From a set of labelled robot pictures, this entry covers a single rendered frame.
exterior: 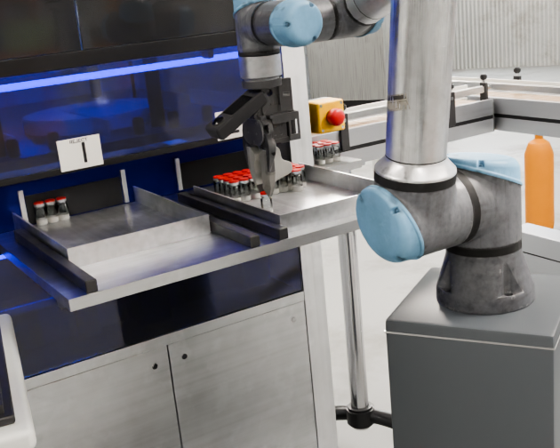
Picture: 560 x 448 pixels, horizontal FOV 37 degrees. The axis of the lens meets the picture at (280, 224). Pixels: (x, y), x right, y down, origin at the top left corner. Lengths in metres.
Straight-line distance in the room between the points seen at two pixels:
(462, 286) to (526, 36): 10.02
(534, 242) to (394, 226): 1.34
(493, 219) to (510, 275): 0.10
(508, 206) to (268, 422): 0.96
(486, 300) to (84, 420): 0.90
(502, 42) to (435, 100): 10.19
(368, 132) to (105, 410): 0.93
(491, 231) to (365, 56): 7.22
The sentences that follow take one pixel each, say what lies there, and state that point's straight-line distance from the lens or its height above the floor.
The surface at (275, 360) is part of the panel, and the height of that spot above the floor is 0.46.
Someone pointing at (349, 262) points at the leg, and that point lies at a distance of 2.21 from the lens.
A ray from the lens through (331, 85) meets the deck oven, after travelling 8.61.
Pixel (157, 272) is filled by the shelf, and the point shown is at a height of 0.88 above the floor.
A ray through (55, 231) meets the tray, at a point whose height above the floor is 0.88.
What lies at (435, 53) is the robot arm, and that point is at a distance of 1.11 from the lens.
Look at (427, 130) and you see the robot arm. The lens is 1.14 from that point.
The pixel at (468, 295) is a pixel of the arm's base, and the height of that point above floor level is 0.82.
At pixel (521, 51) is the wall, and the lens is 11.28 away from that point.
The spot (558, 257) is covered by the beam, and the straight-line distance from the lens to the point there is 2.42.
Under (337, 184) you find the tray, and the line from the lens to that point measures 1.72.
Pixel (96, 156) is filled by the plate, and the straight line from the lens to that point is 1.67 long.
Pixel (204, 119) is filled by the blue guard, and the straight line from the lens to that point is 1.76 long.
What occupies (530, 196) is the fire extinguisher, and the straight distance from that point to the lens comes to 4.14.
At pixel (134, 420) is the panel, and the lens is 1.85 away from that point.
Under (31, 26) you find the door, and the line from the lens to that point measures 1.63.
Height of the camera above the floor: 1.29
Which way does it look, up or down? 16 degrees down
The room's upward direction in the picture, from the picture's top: 6 degrees counter-clockwise
